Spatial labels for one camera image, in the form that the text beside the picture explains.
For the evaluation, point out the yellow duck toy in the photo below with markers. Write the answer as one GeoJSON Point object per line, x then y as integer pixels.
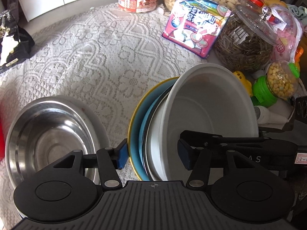
{"type": "Point", "coordinates": [247, 84]}

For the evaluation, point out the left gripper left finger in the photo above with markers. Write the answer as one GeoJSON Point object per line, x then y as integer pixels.
{"type": "Point", "coordinates": [109, 161]}

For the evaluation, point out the stainless steel bowl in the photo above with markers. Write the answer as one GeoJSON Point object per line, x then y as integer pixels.
{"type": "Point", "coordinates": [42, 132]}

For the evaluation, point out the glass sunflower seed jar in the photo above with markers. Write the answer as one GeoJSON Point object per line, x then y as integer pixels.
{"type": "Point", "coordinates": [246, 42]}

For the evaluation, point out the white plate black rim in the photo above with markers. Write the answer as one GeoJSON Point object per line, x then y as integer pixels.
{"type": "Point", "coordinates": [150, 139]}

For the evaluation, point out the pink candy bag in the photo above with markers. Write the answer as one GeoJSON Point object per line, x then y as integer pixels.
{"type": "Point", "coordinates": [289, 32]}

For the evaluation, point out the white handheld device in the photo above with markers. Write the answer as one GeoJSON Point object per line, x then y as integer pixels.
{"type": "Point", "coordinates": [264, 116]}

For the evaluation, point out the white deep bowl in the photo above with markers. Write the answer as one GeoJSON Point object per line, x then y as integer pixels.
{"type": "Point", "coordinates": [206, 98]}

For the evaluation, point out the black plum snack bag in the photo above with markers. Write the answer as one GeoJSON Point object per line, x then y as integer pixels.
{"type": "Point", "coordinates": [16, 43]}

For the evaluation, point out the green lidded candy jar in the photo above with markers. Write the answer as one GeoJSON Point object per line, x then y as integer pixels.
{"type": "Point", "coordinates": [281, 81]}

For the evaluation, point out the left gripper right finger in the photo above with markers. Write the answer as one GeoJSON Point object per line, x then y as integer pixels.
{"type": "Point", "coordinates": [196, 160]}

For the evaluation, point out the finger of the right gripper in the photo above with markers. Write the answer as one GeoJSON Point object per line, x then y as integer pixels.
{"type": "Point", "coordinates": [192, 140]}

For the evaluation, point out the blue plate yellow rim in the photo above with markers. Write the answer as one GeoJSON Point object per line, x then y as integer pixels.
{"type": "Point", "coordinates": [136, 121]}

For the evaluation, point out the white lace tablecloth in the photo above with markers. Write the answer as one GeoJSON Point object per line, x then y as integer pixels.
{"type": "Point", "coordinates": [104, 57]}

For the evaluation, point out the pink marshmallow bag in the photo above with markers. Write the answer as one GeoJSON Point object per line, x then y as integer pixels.
{"type": "Point", "coordinates": [196, 24]}

